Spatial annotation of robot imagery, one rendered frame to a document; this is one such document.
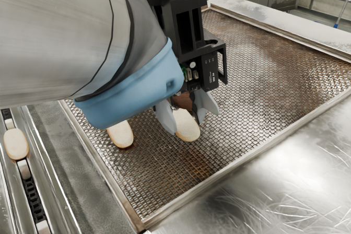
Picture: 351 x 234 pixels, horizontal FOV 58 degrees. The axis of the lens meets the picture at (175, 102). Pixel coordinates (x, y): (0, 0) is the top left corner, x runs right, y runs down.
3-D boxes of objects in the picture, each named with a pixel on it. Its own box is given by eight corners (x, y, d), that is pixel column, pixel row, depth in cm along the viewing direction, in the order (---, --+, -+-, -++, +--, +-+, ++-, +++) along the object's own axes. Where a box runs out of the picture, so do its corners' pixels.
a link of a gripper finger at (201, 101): (213, 143, 43) (197, 92, 37) (194, 118, 47) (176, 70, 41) (233, 131, 43) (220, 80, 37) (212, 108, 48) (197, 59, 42)
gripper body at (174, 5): (170, 112, 34) (148, 4, 27) (143, 77, 41) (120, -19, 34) (230, 88, 36) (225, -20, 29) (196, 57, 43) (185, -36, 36)
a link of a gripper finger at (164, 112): (167, 161, 41) (165, 101, 36) (151, 133, 45) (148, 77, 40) (188, 154, 42) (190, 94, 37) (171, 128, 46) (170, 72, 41)
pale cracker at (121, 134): (101, 118, 58) (100, 113, 57) (121, 110, 59) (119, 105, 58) (116, 152, 50) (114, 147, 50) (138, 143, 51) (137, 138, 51)
